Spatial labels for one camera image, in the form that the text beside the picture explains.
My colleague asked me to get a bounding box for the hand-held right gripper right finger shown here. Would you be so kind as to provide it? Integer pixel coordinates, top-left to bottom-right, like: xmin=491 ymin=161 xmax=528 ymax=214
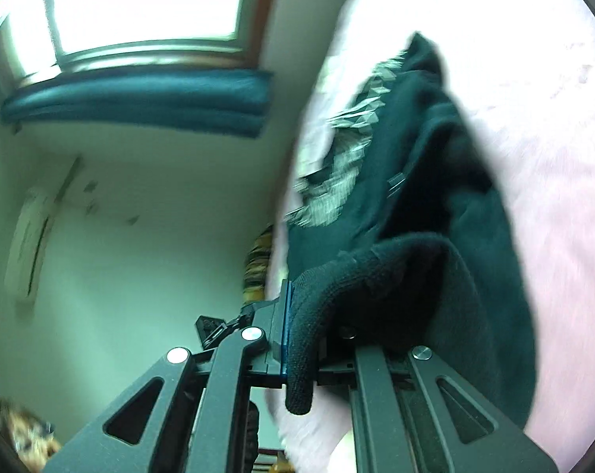
xmin=320 ymin=340 xmax=559 ymax=473

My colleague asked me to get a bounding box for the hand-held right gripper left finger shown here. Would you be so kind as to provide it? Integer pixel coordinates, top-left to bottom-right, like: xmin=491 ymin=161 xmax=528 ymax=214
xmin=41 ymin=280 xmax=293 ymax=473

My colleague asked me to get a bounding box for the dark green sweater white print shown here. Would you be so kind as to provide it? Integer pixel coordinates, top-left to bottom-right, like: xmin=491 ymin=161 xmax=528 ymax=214
xmin=278 ymin=32 xmax=537 ymax=427

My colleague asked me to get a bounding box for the striped yellow black pillow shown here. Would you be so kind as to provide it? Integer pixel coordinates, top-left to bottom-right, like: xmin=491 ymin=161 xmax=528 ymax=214
xmin=242 ymin=224 xmax=276 ymax=304

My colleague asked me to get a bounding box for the brown patterned cloth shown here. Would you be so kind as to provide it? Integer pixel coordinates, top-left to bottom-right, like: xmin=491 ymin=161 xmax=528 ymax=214
xmin=0 ymin=397 xmax=62 ymax=459

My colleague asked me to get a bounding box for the teal curtain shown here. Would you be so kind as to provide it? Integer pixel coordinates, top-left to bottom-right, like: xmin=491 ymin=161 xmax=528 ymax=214
xmin=0 ymin=66 xmax=273 ymax=139

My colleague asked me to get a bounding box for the wooden-framed window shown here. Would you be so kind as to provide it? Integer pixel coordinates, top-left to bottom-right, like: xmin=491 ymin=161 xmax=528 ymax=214
xmin=0 ymin=0 xmax=283 ymax=84

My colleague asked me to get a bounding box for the white wall air conditioner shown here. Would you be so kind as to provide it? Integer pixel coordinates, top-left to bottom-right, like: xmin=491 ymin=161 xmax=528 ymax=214
xmin=4 ymin=184 xmax=57 ymax=306

